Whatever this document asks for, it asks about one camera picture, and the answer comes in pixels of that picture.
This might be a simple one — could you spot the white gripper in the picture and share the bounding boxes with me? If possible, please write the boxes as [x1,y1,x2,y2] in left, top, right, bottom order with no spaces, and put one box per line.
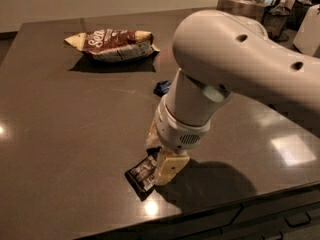
[145,95,210,186]

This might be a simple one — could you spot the black chocolate rxbar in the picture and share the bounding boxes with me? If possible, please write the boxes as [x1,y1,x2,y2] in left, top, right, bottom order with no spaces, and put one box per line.
[125,155,157,201]

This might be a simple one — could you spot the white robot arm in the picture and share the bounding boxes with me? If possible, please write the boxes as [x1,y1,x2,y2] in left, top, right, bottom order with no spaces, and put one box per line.
[146,10,320,186]

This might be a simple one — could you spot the blue blueberry rxbar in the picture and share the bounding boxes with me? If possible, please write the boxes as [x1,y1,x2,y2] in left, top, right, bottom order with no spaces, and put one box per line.
[153,81,171,97]

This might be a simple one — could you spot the brown white chip bag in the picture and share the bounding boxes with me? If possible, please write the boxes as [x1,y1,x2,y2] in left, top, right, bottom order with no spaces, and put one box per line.
[65,29,159,63]

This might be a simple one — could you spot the steel raised counter box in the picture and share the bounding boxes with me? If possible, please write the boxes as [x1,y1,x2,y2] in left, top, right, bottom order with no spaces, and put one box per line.
[217,0,280,22]

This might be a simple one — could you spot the black mesh utensil cup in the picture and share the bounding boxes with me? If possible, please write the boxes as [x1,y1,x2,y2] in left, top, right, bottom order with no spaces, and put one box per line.
[262,6,291,41]

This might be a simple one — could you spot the cabinet drawer with black handle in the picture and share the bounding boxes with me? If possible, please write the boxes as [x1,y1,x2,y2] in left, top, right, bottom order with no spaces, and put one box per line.
[184,197,320,240]

